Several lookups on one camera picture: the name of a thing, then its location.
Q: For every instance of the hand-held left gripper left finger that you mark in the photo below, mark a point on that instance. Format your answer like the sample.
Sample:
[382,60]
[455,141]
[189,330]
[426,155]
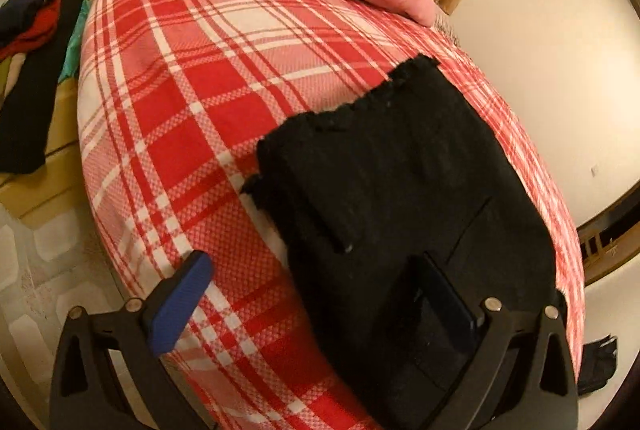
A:
[182,295]

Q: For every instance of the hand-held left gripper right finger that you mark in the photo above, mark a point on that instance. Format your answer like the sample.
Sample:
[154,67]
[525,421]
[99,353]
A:
[452,310]

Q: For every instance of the black pants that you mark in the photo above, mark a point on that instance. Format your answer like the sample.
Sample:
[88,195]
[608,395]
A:
[400,160]

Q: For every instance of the dark hanging clothing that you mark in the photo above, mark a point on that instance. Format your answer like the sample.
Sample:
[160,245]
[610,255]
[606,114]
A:
[597,365]

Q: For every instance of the brown wooden door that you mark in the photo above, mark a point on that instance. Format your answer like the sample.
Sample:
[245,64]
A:
[610,240]

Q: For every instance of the red plaid bed sheet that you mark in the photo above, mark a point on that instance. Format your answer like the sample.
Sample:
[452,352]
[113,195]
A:
[200,110]

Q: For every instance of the black cloth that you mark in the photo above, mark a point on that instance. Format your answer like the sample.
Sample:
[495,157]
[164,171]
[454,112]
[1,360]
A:
[35,110]

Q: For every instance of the teal cloth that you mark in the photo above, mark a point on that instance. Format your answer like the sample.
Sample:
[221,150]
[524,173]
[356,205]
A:
[72,55]

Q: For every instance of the grey fringed blanket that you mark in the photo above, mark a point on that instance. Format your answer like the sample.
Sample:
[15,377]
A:
[447,30]

